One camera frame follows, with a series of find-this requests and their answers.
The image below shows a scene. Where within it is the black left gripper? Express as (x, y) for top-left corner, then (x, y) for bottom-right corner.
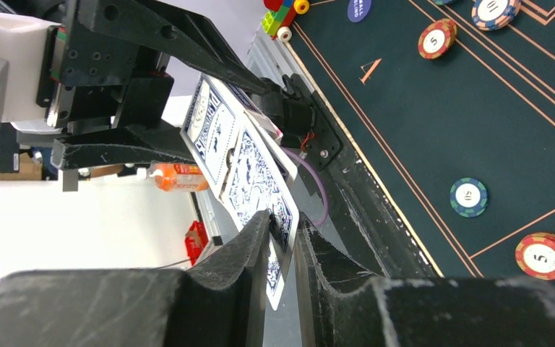
(37, 0), (270, 171)

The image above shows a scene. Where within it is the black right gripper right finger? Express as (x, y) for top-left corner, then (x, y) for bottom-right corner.
(294, 215), (555, 346)

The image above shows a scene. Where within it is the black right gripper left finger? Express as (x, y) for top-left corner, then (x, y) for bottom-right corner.
(0, 211), (271, 346)

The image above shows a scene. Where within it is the blue white card deck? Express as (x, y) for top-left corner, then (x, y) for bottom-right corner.
(181, 74), (297, 198)

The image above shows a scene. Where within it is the purple small blind button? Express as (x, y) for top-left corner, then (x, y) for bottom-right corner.
(347, 0), (373, 23)

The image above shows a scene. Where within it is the orange yellow poker chip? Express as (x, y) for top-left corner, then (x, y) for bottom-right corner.
(418, 18), (457, 60)

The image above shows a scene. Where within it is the red crate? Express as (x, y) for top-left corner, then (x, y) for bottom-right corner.
(184, 221), (209, 265)

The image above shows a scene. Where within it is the colourful toy block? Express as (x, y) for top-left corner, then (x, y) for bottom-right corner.
(261, 0), (311, 42)

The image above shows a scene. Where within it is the orange yellow chip stack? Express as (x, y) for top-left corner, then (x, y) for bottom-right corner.
(515, 232), (555, 280)

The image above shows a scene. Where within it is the green poker mat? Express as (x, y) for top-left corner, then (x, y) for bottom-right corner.
(290, 1), (555, 285)

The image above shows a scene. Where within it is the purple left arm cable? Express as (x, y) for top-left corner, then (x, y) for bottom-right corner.
(282, 147), (330, 228)

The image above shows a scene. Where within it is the white left camera box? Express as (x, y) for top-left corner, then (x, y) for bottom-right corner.
(0, 13), (58, 123)

